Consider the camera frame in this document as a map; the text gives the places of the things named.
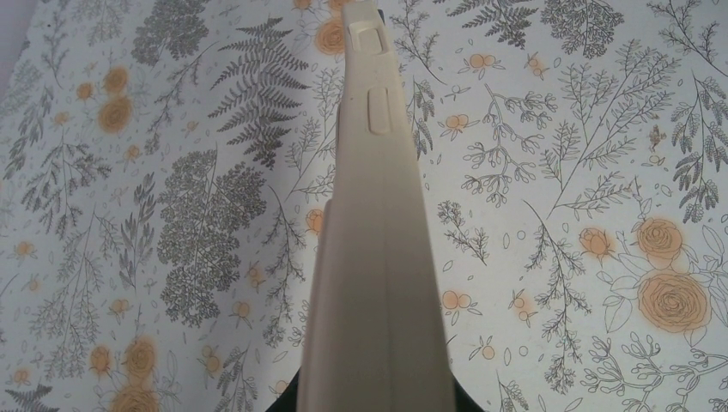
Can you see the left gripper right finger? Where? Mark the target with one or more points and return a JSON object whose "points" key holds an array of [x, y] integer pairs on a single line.
{"points": [[463, 401]]}

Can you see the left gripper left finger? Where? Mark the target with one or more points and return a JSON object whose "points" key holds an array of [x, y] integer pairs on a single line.
{"points": [[287, 401]]}

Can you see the phone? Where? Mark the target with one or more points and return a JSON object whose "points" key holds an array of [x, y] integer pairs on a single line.
{"points": [[375, 337]]}

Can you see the floral patterned table mat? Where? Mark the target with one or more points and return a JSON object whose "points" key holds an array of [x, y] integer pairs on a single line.
{"points": [[165, 167]]}

